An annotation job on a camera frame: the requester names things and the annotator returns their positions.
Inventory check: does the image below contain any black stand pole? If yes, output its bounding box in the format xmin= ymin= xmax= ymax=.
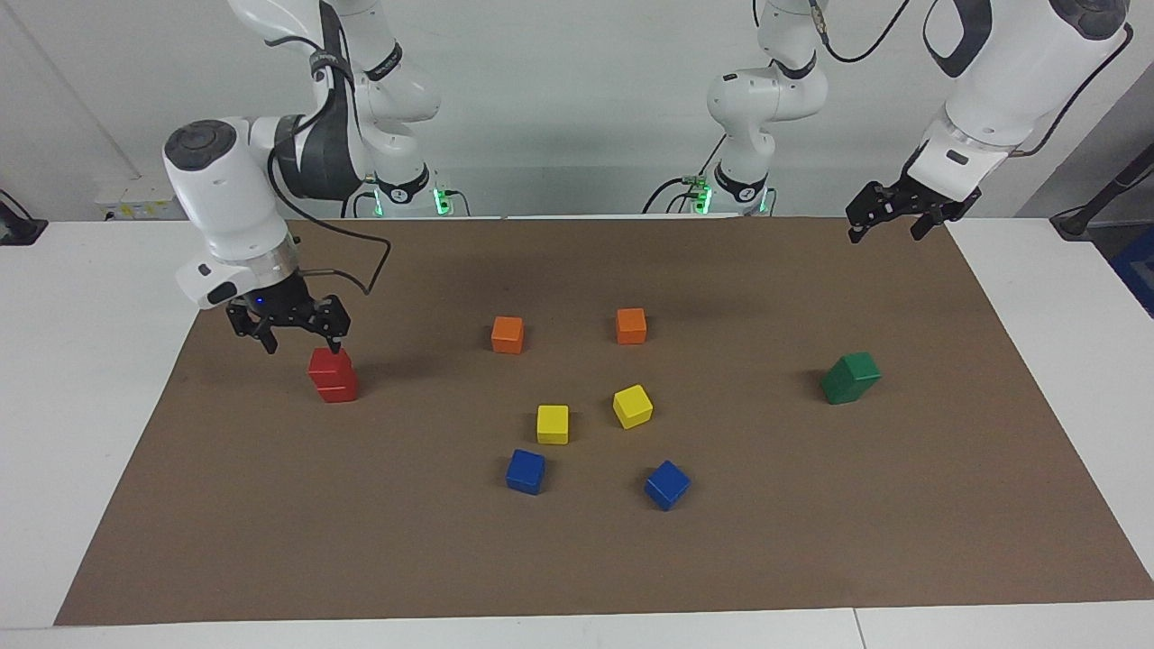
xmin=1050 ymin=144 xmax=1154 ymax=241

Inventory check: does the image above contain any blue wooden cube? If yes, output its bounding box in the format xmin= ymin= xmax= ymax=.
xmin=505 ymin=449 xmax=547 ymax=496
xmin=644 ymin=460 xmax=692 ymax=512

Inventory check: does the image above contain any green wooden cube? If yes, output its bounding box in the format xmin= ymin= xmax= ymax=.
xmin=825 ymin=352 xmax=883 ymax=394
xmin=820 ymin=374 xmax=871 ymax=406

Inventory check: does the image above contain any black base cables green light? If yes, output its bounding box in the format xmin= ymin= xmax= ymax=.
xmin=642 ymin=138 xmax=728 ymax=215
xmin=341 ymin=183 xmax=471 ymax=219

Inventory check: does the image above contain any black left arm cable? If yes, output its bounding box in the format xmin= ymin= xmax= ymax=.
xmin=807 ymin=0 xmax=1132 ymax=160

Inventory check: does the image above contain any brown table mat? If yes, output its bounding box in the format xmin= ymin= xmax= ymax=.
xmin=54 ymin=215 xmax=1154 ymax=626

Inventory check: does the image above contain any blue crate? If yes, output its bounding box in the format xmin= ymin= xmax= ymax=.
xmin=1111 ymin=225 xmax=1154 ymax=318

